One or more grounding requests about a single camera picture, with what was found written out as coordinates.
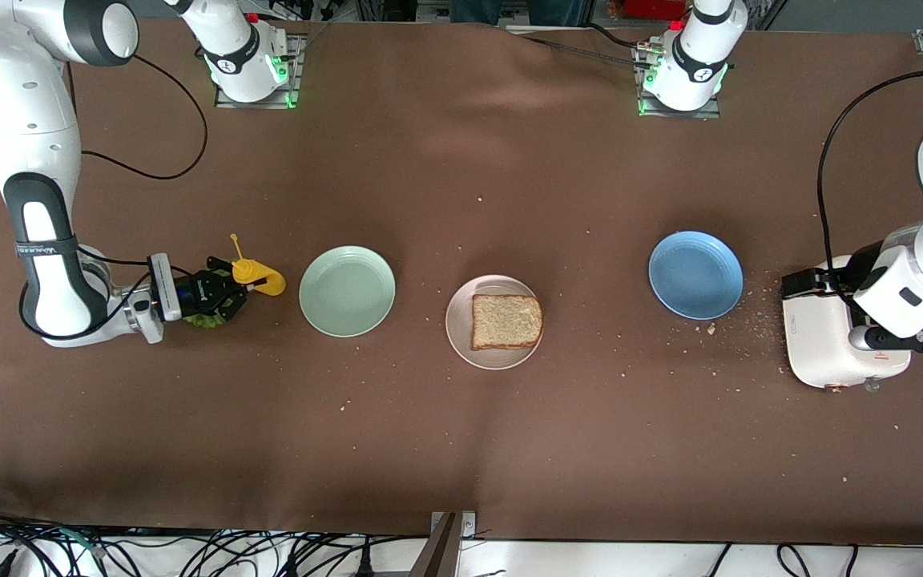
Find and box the yellow mustard squeeze bottle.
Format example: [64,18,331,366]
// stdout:
[229,234,287,297]

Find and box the beige plate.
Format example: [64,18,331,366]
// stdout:
[445,275,545,371]

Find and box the brown bread slice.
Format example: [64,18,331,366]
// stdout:
[472,294,544,352]

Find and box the blue plate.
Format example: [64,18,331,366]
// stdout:
[648,231,744,321]

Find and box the mint green plate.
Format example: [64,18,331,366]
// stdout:
[299,245,397,338]

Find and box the white toaster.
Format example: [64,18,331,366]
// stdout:
[782,255,912,393]

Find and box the brown tablecloth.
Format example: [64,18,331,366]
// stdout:
[0,14,923,547]

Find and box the red box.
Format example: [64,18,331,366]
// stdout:
[610,0,691,21]

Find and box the grey metal bar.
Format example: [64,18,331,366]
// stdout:
[409,513,459,577]

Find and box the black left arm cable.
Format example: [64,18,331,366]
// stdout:
[818,69,923,309]

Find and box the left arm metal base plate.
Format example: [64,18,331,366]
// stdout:
[634,40,723,119]

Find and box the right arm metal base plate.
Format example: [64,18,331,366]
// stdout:
[215,32,308,109]

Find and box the black looped floor cable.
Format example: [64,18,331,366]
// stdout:
[776,543,813,577]

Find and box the teal floor cable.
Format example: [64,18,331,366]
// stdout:
[61,527,106,558]

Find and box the black tabletop cable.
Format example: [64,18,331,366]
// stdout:
[510,24,655,69]

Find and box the silver metal bracket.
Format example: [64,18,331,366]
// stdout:
[431,511,478,538]

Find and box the black floor cable bundle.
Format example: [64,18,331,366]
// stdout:
[0,503,406,577]

